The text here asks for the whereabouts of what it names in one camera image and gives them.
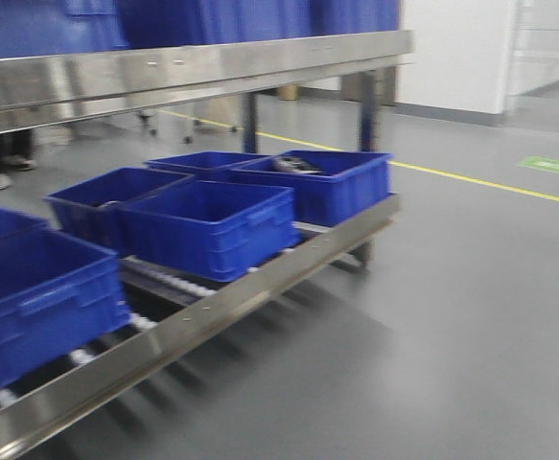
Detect blue bin front middle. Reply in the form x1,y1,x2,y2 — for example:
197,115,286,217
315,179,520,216
119,181,299,282

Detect blue bin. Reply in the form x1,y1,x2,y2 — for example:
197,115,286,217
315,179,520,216
0,230,130,389
119,181,299,282
44,167,195,257
230,150,393,227
0,208,50,239
144,151,268,182

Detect blue bin rear middle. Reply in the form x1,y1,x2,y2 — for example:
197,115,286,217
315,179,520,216
44,167,195,257

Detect blue bins on upper shelf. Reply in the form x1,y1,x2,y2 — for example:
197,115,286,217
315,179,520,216
0,0,400,58

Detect blue bin front right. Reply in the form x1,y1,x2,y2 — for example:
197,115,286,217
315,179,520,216
230,150,393,227

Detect dark items in bin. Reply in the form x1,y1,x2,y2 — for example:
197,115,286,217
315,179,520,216
272,155,323,175

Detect blue bin rear right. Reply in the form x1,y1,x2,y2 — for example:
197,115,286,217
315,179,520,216
144,151,268,182

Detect wheeled cart base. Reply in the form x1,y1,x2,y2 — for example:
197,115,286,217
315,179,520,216
134,106,241,145

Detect white roller track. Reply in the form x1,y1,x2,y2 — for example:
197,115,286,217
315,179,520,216
121,257,217,298

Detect blue bin front left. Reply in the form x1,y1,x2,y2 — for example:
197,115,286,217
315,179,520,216
0,230,130,389

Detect blue bin rear left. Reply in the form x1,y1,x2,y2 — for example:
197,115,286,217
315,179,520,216
0,208,50,239

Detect glass door partition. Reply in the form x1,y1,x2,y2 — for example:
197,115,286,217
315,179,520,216
503,1,559,133

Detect rear shelf leg post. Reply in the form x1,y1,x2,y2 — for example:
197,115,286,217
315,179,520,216
242,92,258,153

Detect shelf leg post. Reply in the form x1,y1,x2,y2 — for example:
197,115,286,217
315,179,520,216
354,71,378,268
242,92,258,153

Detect steel upper shelf rail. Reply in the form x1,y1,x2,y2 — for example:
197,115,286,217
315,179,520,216
0,30,415,134

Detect steel shelf rail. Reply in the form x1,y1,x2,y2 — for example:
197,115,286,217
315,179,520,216
0,30,415,134
0,194,401,459

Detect steel lower shelf rail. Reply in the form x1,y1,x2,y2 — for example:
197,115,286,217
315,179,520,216
0,194,401,459

